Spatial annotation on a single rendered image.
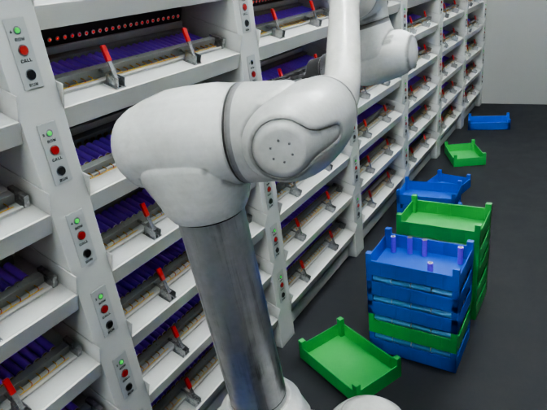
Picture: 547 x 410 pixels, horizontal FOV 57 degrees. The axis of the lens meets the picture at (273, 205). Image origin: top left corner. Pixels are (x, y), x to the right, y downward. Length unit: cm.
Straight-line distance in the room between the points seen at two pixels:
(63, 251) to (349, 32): 70
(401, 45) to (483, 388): 114
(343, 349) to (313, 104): 142
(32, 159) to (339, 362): 125
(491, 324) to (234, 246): 148
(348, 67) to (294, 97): 27
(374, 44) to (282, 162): 60
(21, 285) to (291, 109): 76
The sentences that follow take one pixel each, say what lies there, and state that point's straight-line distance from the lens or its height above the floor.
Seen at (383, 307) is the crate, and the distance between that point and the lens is 177.
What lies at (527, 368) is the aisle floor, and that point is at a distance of 191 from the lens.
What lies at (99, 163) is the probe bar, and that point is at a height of 92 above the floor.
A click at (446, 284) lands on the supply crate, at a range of 164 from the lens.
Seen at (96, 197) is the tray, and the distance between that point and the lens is 114.
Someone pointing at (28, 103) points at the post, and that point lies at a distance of 104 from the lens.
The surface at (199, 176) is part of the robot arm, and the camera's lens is 63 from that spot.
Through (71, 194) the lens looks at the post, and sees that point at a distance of 109.
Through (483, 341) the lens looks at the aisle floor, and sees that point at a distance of 199.
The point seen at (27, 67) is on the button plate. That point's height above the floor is 116.
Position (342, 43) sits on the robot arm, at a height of 114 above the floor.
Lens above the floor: 125
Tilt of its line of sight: 24 degrees down
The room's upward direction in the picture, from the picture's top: 8 degrees counter-clockwise
